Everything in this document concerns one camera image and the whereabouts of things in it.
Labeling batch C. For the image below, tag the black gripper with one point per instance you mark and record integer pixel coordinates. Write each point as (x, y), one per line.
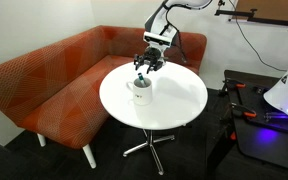
(152, 57)

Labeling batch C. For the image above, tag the teal and white marker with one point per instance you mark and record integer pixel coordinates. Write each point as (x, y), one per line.
(141, 78)

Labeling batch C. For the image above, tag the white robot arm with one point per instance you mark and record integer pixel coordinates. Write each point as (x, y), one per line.
(160, 35)

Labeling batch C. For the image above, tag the white ceramic mug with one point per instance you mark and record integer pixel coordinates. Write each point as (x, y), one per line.
(142, 95)

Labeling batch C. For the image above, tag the round white table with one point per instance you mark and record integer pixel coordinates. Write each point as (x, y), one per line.
(178, 97)

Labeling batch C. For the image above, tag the orange patterned corner sofa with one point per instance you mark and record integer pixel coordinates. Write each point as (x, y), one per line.
(54, 91)

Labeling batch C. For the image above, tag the black workbench table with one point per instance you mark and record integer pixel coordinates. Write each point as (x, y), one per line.
(264, 137)

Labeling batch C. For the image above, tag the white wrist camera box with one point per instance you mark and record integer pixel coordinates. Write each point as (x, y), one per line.
(157, 39)

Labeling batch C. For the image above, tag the orange handled clamp rear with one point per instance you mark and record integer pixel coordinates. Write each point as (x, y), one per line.
(230, 85)

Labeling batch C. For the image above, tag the orange handled clamp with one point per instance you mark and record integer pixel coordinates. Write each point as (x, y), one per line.
(236, 110)
(230, 85)

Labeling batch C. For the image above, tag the orange handled clamp front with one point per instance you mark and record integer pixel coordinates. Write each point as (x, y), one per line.
(236, 110)

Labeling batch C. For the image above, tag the black overhead mounting rail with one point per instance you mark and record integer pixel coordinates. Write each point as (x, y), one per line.
(251, 17)

